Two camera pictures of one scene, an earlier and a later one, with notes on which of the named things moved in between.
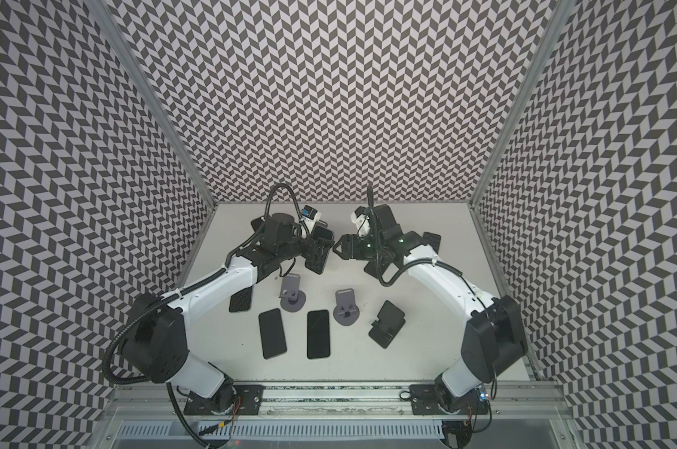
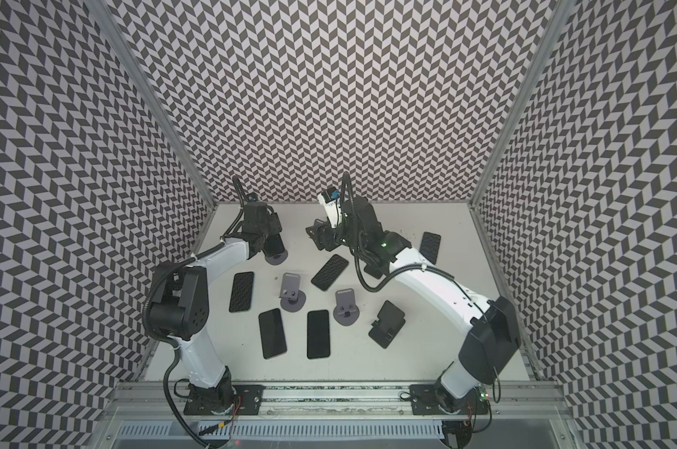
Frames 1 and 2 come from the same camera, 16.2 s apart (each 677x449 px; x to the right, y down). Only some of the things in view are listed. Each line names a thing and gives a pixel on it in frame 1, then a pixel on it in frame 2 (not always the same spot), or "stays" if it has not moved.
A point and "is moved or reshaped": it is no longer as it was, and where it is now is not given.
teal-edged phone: (241, 300) stays
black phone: (318, 334) stays
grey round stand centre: (346, 311) stays
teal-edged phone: (320, 232) is moved or reshaped
